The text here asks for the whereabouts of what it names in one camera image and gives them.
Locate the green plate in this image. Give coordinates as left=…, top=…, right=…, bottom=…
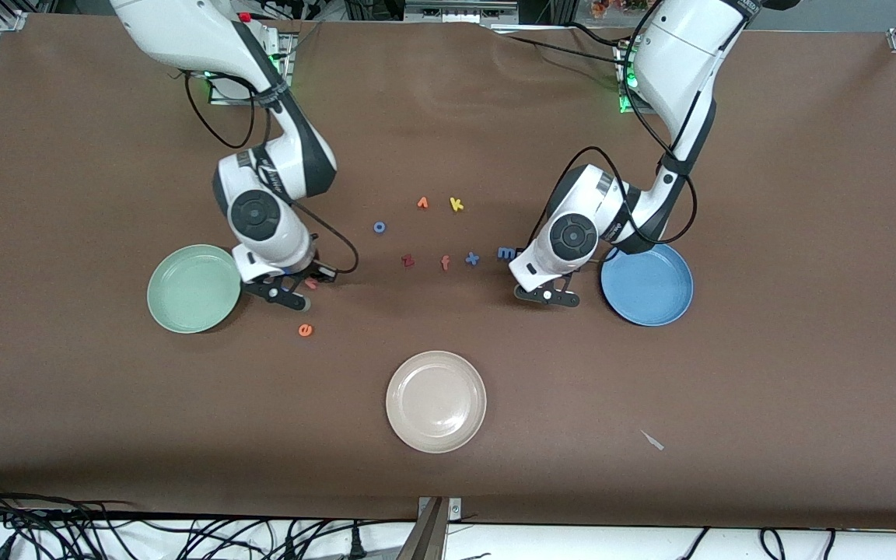
left=147, top=244, right=243, bottom=334

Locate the blue plate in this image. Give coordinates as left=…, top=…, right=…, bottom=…
left=600, top=243, right=695, bottom=327

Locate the beige plate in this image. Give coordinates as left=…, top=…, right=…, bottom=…
left=386, top=351, right=488, bottom=454

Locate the brown table cover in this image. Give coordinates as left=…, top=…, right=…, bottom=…
left=0, top=14, right=896, bottom=530

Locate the orange decorative item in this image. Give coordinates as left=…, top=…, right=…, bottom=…
left=590, top=0, right=655, bottom=18

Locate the grey metal box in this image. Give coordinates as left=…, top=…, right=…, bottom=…
left=404, top=0, right=519, bottom=23

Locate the grey metal beam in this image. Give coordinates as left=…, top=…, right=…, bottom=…
left=395, top=498, right=449, bottom=560

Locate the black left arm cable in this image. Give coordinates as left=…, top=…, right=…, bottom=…
left=527, top=23, right=699, bottom=250

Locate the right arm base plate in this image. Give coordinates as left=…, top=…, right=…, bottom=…
left=209, top=31, right=297, bottom=107

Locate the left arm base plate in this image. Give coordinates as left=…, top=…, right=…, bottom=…
left=615, top=43, right=643, bottom=115

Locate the black base cable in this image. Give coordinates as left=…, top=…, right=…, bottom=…
left=565, top=20, right=643, bottom=49
left=487, top=30, right=629, bottom=67

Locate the silver metal bracket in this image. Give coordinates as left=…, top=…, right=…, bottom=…
left=417, top=496, right=463, bottom=523

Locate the black cable tangle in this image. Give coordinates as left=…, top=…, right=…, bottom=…
left=0, top=481, right=418, bottom=560

